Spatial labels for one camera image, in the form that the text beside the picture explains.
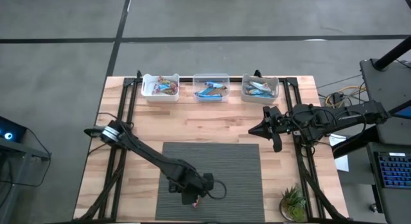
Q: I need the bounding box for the black keyboard tray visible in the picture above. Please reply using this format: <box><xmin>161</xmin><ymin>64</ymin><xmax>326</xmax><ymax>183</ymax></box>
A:
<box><xmin>365</xmin><ymin>142</ymin><xmax>411</xmax><ymax>224</ymax></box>

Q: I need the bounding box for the grey woven placemat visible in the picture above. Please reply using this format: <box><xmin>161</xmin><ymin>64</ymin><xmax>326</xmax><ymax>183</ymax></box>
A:
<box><xmin>154</xmin><ymin>142</ymin><xmax>266</xmax><ymax>223</ymax></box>

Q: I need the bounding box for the black computer desk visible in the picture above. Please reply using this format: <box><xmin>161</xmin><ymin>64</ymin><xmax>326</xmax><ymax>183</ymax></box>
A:
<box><xmin>359</xmin><ymin>58</ymin><xmax>411</xmax><ymax>146</ymax></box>

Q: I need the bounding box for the black aluminium table frame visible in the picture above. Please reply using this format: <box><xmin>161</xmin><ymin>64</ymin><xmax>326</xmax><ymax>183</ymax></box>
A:
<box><xmin>75</xmin><ymin>69</ymin><xmax>349</xmax><ymax>223</ymax></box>

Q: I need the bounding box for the potted succulent plant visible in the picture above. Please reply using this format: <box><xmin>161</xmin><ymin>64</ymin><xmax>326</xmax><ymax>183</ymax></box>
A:
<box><xmin>278</xmin><ymin>184</ymin><xmax>308</xmax><ymax>223</ymax></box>

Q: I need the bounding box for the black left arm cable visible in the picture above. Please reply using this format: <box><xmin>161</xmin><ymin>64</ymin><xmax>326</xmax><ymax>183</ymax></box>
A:
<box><xmin>200</xmin><ymin>180</ymin><xmax>227</xmax><ymax>200</ymax></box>

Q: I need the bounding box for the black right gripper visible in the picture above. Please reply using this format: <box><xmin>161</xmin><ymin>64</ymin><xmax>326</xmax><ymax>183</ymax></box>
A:
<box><xmin>248</xmin><ymin>105</ymin><xmax>286</xmax><ymax>153</ymax></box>

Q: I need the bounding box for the light grey plastic bin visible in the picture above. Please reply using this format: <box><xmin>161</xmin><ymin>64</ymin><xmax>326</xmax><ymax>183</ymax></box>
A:
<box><xmin>241</xmin><ymin>73</ymin><xmax>281</xmax><ymax>105</ymax></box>

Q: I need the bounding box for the yellow cable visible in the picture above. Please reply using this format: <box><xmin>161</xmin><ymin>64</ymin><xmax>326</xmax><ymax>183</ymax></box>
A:
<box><xmin>322</xmin><ymin>85</ymin><xmax>367</xmax><ymax>108</ymax></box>

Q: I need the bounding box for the clear plastic bin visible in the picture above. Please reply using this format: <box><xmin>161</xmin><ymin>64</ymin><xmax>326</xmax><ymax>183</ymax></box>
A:
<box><xmin>192</xmin><ymin>73</ymin><xmax>231</xmax><ymax>103</ymax></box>

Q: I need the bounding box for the black support beam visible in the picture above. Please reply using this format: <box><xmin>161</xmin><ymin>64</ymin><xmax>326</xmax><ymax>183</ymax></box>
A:
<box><xmin>332</xmin><ymin>126</ymin><xmax>380</xmax><ymax>159</ymax></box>

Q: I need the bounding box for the black pole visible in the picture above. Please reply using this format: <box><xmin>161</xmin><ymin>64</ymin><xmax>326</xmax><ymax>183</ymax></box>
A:
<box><xmin>374</xmin><ymin>36</ymin><xmax>411</xmax><ymax>71</ymax></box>

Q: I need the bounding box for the grey equipment cart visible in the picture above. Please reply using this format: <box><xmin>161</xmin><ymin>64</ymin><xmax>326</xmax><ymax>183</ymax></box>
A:
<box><xmin>0</xmin><ymin>137</ymin><xmax>52</xmax><ymax>224</ymax></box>

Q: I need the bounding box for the tablet screen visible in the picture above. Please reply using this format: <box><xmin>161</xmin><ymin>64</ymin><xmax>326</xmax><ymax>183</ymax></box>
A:
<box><xmin>390</xmin><ymin>100</ymin><xmax>411</xmax><ymax>121</ymax></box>

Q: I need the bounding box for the black computer with blue light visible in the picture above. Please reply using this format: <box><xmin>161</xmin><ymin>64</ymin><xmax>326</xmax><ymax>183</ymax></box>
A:
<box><xmin>0</xmin><ymin>116</ymin><xmax>28</xmax><ymax>144</ymax></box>

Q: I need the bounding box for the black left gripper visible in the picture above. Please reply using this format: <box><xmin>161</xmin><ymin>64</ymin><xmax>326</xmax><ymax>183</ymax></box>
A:
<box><xmin>168</xmin><ymin>172</ymin><xmax>215</xmax><ymax>206</ymax></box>

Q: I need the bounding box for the black computer keyboard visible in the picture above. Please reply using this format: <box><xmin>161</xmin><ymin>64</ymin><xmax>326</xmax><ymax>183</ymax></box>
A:
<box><xmin>374</xmin><ymin>151</ymin><xmax>411</xmax><ymax>189</ymax></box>

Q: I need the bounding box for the white paper sheet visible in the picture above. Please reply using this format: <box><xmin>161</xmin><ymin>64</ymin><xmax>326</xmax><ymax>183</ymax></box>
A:
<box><xmin>329</xmin><ymin>133</ymin><xmax>350</xmax><ymax>173</ymax></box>

